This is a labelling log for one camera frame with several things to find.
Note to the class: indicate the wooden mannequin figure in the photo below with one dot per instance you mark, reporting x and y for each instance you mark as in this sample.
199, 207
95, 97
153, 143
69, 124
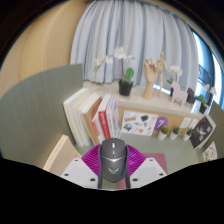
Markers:
162, 66

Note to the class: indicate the red and white spine book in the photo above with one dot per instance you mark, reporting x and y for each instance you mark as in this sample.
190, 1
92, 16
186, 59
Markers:
97, 128

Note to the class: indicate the small potted succulent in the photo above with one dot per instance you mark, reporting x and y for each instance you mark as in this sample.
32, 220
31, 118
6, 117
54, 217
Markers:
186, 136
162, 135
174, 135

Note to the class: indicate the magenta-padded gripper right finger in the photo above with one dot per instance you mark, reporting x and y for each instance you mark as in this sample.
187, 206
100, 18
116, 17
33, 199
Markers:
150, 171

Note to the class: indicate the beige book with red text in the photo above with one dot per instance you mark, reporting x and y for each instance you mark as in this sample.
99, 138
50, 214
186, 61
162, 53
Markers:
60, 155

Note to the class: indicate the white orchid in black pot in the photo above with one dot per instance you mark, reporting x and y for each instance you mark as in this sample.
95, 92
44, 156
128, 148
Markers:
125, 88

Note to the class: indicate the black book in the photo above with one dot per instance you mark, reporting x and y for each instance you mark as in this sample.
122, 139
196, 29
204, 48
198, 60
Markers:
202, 131

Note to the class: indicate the dark framed window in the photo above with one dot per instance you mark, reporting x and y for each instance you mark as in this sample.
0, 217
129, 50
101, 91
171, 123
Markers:
208, 73

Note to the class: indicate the thick white book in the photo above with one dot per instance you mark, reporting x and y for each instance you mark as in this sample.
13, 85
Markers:
71, 116

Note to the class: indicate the white orchid in dark pot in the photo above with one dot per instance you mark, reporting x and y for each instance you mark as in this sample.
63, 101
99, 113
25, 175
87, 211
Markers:
202, 108

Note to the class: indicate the white sticker sheet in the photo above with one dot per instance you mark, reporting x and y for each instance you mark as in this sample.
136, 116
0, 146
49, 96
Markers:
139, 123

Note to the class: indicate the thin white book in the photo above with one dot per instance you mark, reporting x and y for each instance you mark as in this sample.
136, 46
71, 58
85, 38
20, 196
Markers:
83, 113

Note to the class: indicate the pink mouse pad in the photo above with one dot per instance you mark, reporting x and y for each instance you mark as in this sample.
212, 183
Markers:
160, 161

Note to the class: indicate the green partition panel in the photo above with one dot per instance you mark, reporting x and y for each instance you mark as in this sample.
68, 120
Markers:
33, 110
218, 133

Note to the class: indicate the colourful illustrated book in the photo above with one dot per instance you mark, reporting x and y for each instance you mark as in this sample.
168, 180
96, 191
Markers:
210, 152

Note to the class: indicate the white wall socket plate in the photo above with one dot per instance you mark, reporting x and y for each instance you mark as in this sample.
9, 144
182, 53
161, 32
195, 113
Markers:
185, 122
194, 124

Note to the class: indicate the small white orchid plant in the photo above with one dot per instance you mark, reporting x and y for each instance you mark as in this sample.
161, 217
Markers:
175, 70

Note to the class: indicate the pink horse figurine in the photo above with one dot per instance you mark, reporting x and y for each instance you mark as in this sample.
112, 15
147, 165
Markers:
178, 95

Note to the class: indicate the white book with photo cover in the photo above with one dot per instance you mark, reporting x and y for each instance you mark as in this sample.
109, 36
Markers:
114, 116

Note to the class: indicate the black horse figurine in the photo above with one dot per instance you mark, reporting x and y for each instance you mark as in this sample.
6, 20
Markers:
191, 96

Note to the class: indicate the light wooden ledge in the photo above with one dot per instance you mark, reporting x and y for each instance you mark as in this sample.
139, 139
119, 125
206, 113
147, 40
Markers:
140, 101

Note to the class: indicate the wooden hand model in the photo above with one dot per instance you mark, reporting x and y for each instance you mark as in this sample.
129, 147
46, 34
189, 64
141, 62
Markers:
150, 75

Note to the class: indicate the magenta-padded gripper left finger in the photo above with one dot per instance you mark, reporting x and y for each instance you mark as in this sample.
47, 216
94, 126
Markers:
76, 171

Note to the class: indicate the light grey curtain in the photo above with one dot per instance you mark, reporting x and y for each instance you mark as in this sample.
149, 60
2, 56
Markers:
133, 30

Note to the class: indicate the dark grey computer mouse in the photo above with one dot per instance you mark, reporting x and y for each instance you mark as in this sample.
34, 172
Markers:
113, 160

